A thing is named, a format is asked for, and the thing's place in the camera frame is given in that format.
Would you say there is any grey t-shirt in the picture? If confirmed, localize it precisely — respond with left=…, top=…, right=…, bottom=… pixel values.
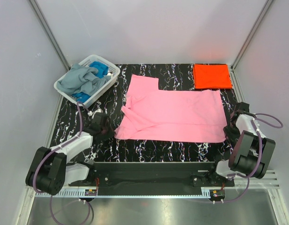
left=57, top=62, right=111, bottom=96

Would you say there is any folded orange t-shirt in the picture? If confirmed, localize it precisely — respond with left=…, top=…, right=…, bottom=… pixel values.
left=193, top=64, right=232, bottom=89

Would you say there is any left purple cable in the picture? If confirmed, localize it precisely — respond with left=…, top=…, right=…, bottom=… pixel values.
left=31, top=100, right=95, bottom=225

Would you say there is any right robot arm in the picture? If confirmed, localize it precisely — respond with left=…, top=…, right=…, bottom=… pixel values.
left=207, top=102, right=275, bottom=186

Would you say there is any right aluminium frame post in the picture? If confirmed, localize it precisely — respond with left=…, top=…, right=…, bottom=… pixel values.
left=230, top=0, right=275, bottom=71

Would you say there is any white slotted cable duct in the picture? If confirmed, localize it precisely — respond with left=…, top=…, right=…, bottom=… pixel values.
left=35, top=189, right=212, bottom=197

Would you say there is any white plastic basket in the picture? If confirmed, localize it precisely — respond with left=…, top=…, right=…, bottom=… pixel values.
left=54, top=54, right=120, bottom=108

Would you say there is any pink t-shirt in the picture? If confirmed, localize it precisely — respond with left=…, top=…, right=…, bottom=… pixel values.
left=115, top=75, right=227, bottom=143

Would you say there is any aluminium frame post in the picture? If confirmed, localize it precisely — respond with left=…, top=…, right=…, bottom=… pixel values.
left=27, top=0, right=70, bottom=71
left=230, top=0, right=275, bottom=71

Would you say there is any blue t-shirt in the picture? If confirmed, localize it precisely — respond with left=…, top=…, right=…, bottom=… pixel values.
left=71, top=61, right=112, bottom=103

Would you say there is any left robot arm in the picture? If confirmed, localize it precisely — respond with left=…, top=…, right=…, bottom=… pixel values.
left=25, top=111, right=115, bottom=195

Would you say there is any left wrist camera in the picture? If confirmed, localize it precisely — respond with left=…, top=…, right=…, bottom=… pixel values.
left=88, top=108, right=103, bottom=119

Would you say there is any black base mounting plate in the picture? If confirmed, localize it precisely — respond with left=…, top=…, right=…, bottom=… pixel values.
left=70, top=162, right=235, bottom=194

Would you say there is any left aluminium frame post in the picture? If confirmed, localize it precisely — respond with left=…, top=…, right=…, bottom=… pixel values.
left=27, top=0, right=70, bottom=71

